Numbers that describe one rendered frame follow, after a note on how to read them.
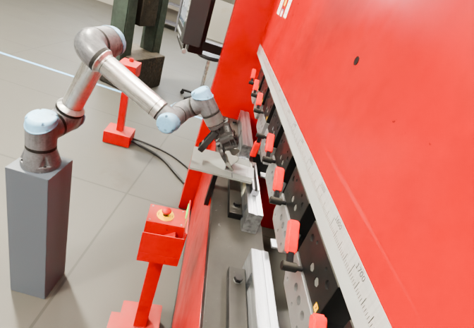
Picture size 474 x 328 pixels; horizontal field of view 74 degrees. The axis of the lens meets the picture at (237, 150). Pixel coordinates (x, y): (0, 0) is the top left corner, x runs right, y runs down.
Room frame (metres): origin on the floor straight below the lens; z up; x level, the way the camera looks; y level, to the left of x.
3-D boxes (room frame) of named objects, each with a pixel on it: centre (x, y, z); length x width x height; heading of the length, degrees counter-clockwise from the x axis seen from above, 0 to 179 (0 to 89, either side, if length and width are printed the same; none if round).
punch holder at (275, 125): (1.03, -0.13, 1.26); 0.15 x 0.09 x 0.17; 10
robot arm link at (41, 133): (1.06, 0.78, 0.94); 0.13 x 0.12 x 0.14; 177
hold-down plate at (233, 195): (1.15, -0.05, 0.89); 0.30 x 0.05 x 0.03; 10
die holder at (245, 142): (1.74, -0.01, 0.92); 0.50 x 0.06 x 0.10; 10
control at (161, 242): (0.95, 0.17, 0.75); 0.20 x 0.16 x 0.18; 13
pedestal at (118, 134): (2.65, 1.15, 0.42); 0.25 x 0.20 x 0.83; 100
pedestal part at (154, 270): (0.95, 0.17, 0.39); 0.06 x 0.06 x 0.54; 13
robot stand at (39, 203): (1.05, 0.78, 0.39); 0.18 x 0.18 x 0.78; 3
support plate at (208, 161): (1.17, 0.04, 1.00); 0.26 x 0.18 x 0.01; 100
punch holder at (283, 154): (0.83, -0.17, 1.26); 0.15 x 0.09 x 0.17; 10
